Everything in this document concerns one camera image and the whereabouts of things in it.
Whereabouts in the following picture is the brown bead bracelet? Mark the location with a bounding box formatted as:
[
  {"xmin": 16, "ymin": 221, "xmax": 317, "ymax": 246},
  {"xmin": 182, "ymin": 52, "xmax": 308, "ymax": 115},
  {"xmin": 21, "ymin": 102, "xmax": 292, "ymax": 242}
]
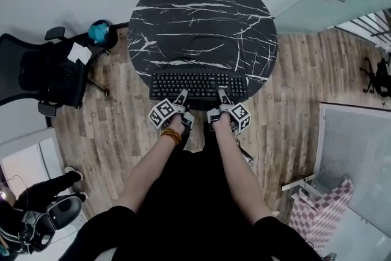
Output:
[{"xmin": 159, "ymin": 127, "xmax": 183, "ymax": 146}]

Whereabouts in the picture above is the white paper sheet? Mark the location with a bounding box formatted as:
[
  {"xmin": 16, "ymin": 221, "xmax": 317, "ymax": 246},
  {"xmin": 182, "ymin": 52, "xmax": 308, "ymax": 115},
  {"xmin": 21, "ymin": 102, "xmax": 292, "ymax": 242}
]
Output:
[{"xmin": 67, "ymin": 42, "xmax": 93, "ymax": 64}]

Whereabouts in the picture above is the black swivel chair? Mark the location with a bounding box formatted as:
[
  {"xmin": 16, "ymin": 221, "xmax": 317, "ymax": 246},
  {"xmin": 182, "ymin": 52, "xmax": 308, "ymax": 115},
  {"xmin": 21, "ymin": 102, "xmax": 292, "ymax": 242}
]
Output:
[{"xmin": 359, "ymin": 57, "xmax": 391, "ymax": 98}]

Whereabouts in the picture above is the person's black clothing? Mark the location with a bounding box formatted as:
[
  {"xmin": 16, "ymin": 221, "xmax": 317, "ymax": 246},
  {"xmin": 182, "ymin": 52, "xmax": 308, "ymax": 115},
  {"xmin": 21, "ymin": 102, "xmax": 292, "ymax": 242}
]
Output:
[{"xmin": 71, "ymin": 127, "xmax": 325, "ymax": 261}]

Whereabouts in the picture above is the white metal bar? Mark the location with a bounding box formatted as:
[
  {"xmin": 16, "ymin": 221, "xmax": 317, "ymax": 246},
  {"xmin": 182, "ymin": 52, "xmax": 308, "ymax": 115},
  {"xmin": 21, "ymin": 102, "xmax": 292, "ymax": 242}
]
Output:
[{"xmin": 280, "ymin": 173, "xmax": 317, "ymax": 193}]

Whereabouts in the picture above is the black bin with blue bag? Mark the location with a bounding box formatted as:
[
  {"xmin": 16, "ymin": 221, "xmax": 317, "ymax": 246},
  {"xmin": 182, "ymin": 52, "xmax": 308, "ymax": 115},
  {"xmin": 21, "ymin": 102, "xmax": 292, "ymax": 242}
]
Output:
[{"xmin": 87, "ymin": 19, "xmax": 120, "ymax": 51}]

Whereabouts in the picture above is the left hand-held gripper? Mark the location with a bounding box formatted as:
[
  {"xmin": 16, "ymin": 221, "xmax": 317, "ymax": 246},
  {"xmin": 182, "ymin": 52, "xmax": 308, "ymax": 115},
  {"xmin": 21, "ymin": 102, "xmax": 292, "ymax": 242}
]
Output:
[{"xmin": 148, "ymin": 88, "xmax": 196, "ymax": 136}]

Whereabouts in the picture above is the white desk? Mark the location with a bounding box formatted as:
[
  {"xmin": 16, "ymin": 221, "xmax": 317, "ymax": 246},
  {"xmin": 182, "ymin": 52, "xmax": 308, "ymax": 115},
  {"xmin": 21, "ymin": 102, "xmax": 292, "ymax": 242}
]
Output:
[{"xmin": 0, "ymin": 127, "xmax": 62, "ymax": 186}]

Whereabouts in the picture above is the black computer keyboard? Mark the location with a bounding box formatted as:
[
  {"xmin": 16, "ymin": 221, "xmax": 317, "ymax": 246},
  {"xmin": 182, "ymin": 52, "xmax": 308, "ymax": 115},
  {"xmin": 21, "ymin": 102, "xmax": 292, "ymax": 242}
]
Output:
[{"xmin": 149, "ymin": 71, "xmax": 249, "ymax": 101}]

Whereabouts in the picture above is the person's left forearm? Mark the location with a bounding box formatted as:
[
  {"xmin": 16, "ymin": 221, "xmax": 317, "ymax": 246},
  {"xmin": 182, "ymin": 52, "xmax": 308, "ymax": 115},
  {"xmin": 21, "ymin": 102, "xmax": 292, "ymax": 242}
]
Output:
[{"xmin": 114, "ymin": 113, "xmax": 187, "ymax": 212}]

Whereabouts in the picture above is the black mesh office chair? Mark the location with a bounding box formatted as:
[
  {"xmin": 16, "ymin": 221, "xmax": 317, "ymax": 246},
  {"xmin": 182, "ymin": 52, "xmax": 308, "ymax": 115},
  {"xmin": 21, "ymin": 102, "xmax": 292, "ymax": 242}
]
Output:
[{"xmin": 0, "ymin": 26, "xmax": 111, "ymax": 117}]

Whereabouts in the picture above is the black keyboard cable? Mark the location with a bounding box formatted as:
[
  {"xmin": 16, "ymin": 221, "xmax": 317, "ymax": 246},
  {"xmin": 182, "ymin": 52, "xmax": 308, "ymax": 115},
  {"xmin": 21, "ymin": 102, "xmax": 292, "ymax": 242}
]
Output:
[{"xmin": 158, "ymin": 34, "xmax": 242, "ymax": 74}]

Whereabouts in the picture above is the white frosted panel cabinet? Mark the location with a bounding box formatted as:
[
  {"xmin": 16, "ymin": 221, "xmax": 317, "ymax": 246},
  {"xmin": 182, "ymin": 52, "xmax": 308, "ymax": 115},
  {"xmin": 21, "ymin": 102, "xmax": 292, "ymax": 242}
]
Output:
[{"xmin": 313, "ymin": 101, "xmax": 391, "ymax": 226}]

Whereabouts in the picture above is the person's right forearm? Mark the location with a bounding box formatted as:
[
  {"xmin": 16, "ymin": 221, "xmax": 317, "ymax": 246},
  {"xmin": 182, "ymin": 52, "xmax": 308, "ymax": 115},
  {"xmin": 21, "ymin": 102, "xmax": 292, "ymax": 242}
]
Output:
[{"xmin": 210, "ymin": 112, "xmax": 275, "ymax": 223}]

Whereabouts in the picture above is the black grey-rimmed chair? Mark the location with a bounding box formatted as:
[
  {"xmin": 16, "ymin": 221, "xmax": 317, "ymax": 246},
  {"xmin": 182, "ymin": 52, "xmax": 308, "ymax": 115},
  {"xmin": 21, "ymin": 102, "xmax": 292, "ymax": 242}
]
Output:
[{"xmin": 45, "ymin": 194, "xmax": 84, "ymax": 232}]

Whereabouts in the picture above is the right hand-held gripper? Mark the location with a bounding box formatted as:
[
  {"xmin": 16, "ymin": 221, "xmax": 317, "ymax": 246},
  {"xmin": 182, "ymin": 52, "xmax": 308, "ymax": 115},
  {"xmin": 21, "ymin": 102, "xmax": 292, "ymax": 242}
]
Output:
[{"xmin": 206, "ymin": 88, "xmax": 252, "ymax": 133}]

